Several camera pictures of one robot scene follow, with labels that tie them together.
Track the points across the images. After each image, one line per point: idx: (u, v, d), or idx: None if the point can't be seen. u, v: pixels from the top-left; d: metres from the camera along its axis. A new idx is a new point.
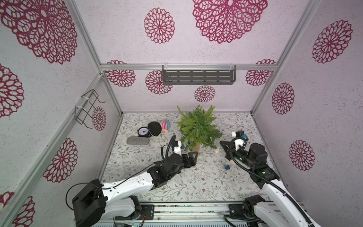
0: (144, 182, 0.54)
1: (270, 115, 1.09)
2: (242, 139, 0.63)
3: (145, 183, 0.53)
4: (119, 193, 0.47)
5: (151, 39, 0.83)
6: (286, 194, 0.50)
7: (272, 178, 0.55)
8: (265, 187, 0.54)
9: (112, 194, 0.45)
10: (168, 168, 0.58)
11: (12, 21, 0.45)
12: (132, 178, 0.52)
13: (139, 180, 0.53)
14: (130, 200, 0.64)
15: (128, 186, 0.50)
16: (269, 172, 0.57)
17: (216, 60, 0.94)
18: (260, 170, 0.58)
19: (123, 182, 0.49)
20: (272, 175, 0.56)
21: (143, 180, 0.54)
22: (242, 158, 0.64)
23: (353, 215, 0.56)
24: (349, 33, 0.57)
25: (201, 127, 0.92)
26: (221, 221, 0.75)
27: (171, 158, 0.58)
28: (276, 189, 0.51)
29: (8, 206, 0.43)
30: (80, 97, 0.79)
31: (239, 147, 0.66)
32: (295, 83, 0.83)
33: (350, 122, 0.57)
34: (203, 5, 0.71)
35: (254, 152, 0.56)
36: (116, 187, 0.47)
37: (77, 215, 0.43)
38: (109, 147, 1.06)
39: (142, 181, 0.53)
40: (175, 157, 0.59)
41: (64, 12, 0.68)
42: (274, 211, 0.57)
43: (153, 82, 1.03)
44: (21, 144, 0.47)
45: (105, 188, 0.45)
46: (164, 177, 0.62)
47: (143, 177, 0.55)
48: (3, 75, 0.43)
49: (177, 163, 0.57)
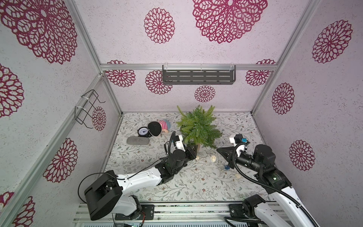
0: (154, 176, 0.56)
1: (270, 115, 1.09)
2: (244, 144, 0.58)
3: (155, 177, 0.56)
4: (132, 184, 0.48)
5: (151, 39, 0.83)
6: (299, 206, 0.45)
7: (284, 184, 0.49)
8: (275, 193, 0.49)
9: (126, 185, 0.46)
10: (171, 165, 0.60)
11: (12, 21, 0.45)
12: (143, 172, 0.54)
13: (149, 174, 0.55)
14: (132, 199, 0.64)
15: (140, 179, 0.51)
16: (280, 178, 0.51)
17: (216, 60, 0.94)
18: (271, 176, 0.51)
19: (135, 175, 0.51)
20: (283, 180, 0.50)
21: (154, 174, 0.56)
22: (247, 164, 0.57)
23: (353, 215, 0.56)
24: (349, 33, 0.57)
25: (201, 127, 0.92)
26: (221, 221, 0.75)
27: (174, 155, 0.59)
28: (288, 200, 0.47)
29: (8, 206, 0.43)
30: (80, 97, 0.79)
31: (241, 152, 0.59)
32: (295, 83, 0.83)
33: (350, 122, 0.57)
34: (203, 5, 0.71)
35: (261, 155, 0.51)
36: (130, 178, 0.49)
37: (90, 205, 0.43)
38: (109, 147, 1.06)
39: (152, 175, 0.56)
40: (178, 153, 0.60)
41: (64, 12, 0.68)
42: (275, 213, 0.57)
43: (153, 82, 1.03)
44: (21, 144, 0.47)
45: (119, 179, 0.47)
46: (170, 173, 0.62)
47: (152, 171, 0.57)
48: (3, 75, 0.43)
49: (180, 160, 0.59)
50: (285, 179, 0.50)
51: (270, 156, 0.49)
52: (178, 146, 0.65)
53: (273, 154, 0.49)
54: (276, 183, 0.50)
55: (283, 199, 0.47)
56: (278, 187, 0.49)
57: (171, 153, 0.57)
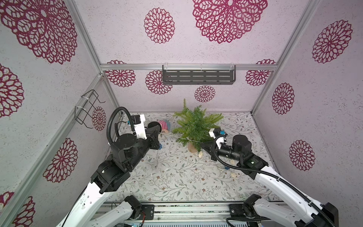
0: (90, 200, 0.39)
1: (270, 115, 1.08)
2: (222, 136, 0.65)
3: (92, 202, 0.39)
4: None
5: (151, 39, 0.83)
6: (280, 179, 0.49)
7: (262, 165, 0.54)
8: (257, 176, 0.52)
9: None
10: (119, 158, 0.41)
11: (12, 21, 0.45)
12: (77, 205, 0.40)
13: (84, 203, 0.39)
14: (125, 203, 0.64)
15: (77, 217, 0.39)
16: (257, 161, 0.55)
17: (216, 60, 0.94)
18: (249, 161, 0.56)
19: (69, 215, 0.39)
20: (261, 162, 0.55)
21: (90, 198, 0.40)
22: (228, 154, 0.61)
23: (353, 215, 0.56)
24: (349, 33, 0.57)
25: (194, 126, 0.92)
26: (222, 221, 0.74)
27: (120, 143, 0.40)
28: (269, 177, 0.50)
29: (9, 206, 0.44)
30: (80, 97, 0.79)
31: (221, 144, 0.62)
32: (295, 83, 0.83)
33: (350, 122, 0.57)
34: (203, 5, 0.71)
35: (238, 144, 0.54)
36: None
37: None
38: (109, 147, 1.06)
39: (87, 202, 0.39)
40: (125, 140, 0.41)
41: (64, 12, 0.68)
42: (272, 203, 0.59)
43: (153, 82, 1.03)
44: (21, 145, 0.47)
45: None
46: (122, 170, 0.45)
47: (88, 194, 0.40)
48: (3, 75, 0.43)
49: (127, 146, 0.39)
50: (263, 161, 0.55)
51: (247, 144, 0.53)
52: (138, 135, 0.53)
53: (249, 142, 0.54)
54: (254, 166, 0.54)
55: (264, 178, 0.50)
56: (258, 169, 0.53)
57: (116, 142, 0.40)
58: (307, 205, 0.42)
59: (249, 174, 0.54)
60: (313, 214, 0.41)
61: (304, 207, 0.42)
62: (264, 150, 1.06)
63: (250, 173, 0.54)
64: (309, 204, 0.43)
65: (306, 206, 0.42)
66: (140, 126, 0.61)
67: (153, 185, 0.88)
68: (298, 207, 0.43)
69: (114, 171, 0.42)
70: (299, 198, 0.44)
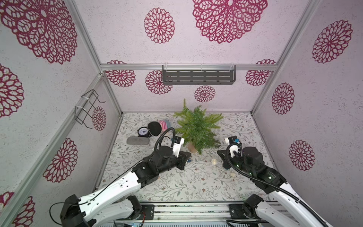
0: (128, 184, 0.49)
1: (270, 115, 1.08)
2: (236, 145, 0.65)
3: (129, 186, 0.49)
4: (99, 204, 0.44)
5: (151, 39, 0.83)
6: (299, 201, 0.46)
7: (279, 181, 0.50)
8: (273, 192, 0.49)
9: (90, 206, 0.42)
10: (157, 162, 0.54)
11: (12, 21, 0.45)
12: (114, 184, 0.48)
13: (121, 184, 0.48)
14: (126, 201, 0.64)
15: (109, 195, 0.45)
16: (274, 176, 0.51)
17: (216, 60, 0.94)
18: (264, 175, 0.51)
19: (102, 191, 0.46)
20: (278, 178, 0.50)
21: (127, 182, 0.49)
22: (239, 164, 0.60)
23: (353, 216, 0.56)
24: (349, 33, 0.57)
25: (193, 126, 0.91)
26: (221, 221, 0.74)
27: (160, 151, 0.53)
28: (288, 197, 0.47)
29: (9, 206, 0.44)
30: (80, 97, 0.79)
31: (235, 153, 0.63)
32: (295, 83, 0.83)
33: (350, 122, 0.57)
34: (203, 5, 0.71)
35: (248, 156, 0.52)
36: (96, 199, 0.44)
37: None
38: (109, 146, 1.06)
39: (125, 185, 0.49)
40: (164, 150, 0.54)
41: (64, 12, 0.68)
42: (276, 210, 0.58)
43: (153, 82, 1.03)
44: (21, 145, 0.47)
45: (82, 204, 0.42)
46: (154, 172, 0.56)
47: (127, 178, 0.50)
48: (3, 75, 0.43)
49: (167, 156, 0.53)
50: (279, 176, 0.51)
51: (257, 155, 0.51)
52: (173, 150, 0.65)
53: (260, 154, 0.51)
54: (272, 182, 0.50)
55: (282, 197, 0.47)
56: (275, 185, 0.49)
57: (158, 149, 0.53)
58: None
59: (265, 188, 0.51)
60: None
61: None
62: (264, 150, 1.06)
63: (266, 188, 0.51)
64: None
65: None
66: (178, 145, 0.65)
67: (153, 185, 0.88)
68: None
69: (150, 171, 0.54)
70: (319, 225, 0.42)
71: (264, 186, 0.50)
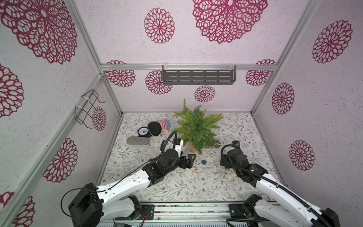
0: (140, 180, 0.53)
1: (270, 115, 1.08)
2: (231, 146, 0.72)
3: (141, 181, 0.53)
4: (115, 194, 0.46)
5: (151, 39, 0.83)
6: (278, 186, 0.51)
7: (262, 172, 0.56)
8: (258, 184, 0.54)
9: (108, 195, 0.45)
10: (164, 164, 0.58)
11: (12, 21, 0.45)
12: (128, 178, 0.52)
13: (135, 179, 0.52)
14: (129, 200, 0.64)
15: (124, 187, 0.49)
16: (257, 169, 0.58)
17: (216, 60, 0.94)
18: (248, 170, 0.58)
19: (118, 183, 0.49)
20: (260, 170, 0.57)
21: (140, 178, 0.53)
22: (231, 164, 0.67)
23: (353, 215, 0.56)
24: (349, 33, 0.57)
25: (193, 126, 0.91)
26: (221, 221, 0.74)
27: (167, 153, 0.59)
28: (269, 184, 0.52)
29: (9, 206, 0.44)
30: (80, 97, 0.79)
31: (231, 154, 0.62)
32: (295, 83, 0.83)
33: (350, 122, 0.57)
34: (203, 5, 0.71)
35: (232, 155, 0.62)
36: (112, 189, 0.47)
37: (74, 222, 0.42)
38: (109, 146, 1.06)
39: (137, 179, 0.53)
40: (170, 152, 0.60)
41: (64, 12, 0.68)
42: (273, 205, 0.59)
43: (153, 82, 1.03)
44: (21, 145, 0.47)
45: (99, 191, 0.45)
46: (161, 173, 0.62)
47: (140, 175, 0.54)
48: (3, 75, 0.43)
49: (173, 158, 0.58)
50: (262, 169, 0.57)
51: (238, 153, 0.60)
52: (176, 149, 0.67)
53: (240, 152, 0.60)
54: (255, 173, 0.56)
55: (264, 185, 0.52)
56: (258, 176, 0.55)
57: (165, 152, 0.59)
58: (306, 210, 0.44)
59: (250, 181, 0.56)
60: (312, 220, 0.42)
61: (303, 213, 0.43)
62: (264, 150, 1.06)
63: (251, 181, 0.57)
64: (308, 210, 0.44)
65: (305, 212, 0.43)
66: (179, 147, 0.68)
67: (153, 185, 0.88)
68: (298, 213, 0.44)
69: (158, 172, 0.59)
70: (298, 204, 0.45)
71: (249, 179, 0.56)
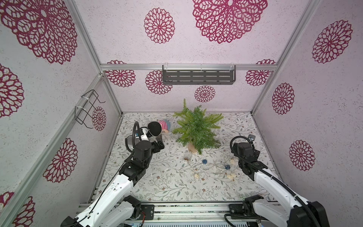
0: (120, 185, 0.50)
1: (270, 115, 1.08)
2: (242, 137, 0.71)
3: (122, 187, 0.50)
4: (99, 212, 0.44)
5: (151, 39, 0.83)
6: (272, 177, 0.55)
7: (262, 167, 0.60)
8: (255, 176, 0.58)
9: (92, 218, 0.42)
10: (141, 158, 0.57)
11: (12, 21, 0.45)
12: (107, 189, 0.49)
13: (115, 187, 0.50)
14: (124, 203, 0.64)
15: (107, 200, 0.46)
16: (258, 164, 0.62)
17: (216, 60, 0.94)
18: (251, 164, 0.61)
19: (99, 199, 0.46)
20: (261, 165, 0.61)
21: (119, 184, 0.51)
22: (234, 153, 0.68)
23: (353, 215, 0.56)
24: (349, 33, 0.57)
25: (193, 126, 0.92)
26: (221, 221, 0.74)
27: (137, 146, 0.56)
28: (263, 175, 0.56)
29: (9, 206, 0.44)
30: (80, 97, 0.79)
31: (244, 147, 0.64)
32: (295, 83, 0.83)
33: (350, 122, 0.57)
34: (203, 5, 0.71)
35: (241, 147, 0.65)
36: (94, 209, 0.44)
37: None
38: (109, 146, 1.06)
39: (118, 187, 0.50)
40: (141, 144, 0.58)
41: (64, 12, 0.68)
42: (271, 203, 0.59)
43: (153, 82, 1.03)
44: (21, 145, 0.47)
45: (81, 219, 0.41)
46: (141, 167, 0.60)
47: (118, 181, 0.51)
48: (3, 75, 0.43)
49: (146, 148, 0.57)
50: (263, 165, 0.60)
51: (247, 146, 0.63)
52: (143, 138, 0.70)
53: (249, 146, 0.63)
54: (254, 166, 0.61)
55: (260, 176, 0.56)
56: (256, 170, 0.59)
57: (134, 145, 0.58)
58: (293, 199, 0.46)
59: (249, 174, 0.61)
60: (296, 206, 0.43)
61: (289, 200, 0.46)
62: (264, 150, 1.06)
63: (251, 174, 0.61)
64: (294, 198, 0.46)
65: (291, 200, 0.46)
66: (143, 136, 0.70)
67: (153, 185, 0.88)
68: (285, 201, 0.46)
69: (136, 167, 0.57)
70: (287, 193, 0.48)
71: (248, 172, 0.61)
